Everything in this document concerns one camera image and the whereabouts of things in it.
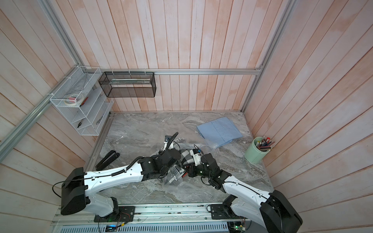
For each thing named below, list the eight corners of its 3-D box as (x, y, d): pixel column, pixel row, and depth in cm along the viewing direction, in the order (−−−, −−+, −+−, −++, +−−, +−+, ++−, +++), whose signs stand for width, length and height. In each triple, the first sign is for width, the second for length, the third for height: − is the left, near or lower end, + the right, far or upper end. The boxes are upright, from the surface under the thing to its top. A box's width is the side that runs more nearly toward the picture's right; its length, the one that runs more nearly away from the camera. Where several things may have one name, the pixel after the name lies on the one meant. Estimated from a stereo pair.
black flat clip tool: (94, 167, 92) (92, 165, 90) (115, 150, 100) (113, 148, 98) (99, 172, 90) (97, 171, 88) (120, 155, 97) (118, 153, 95)
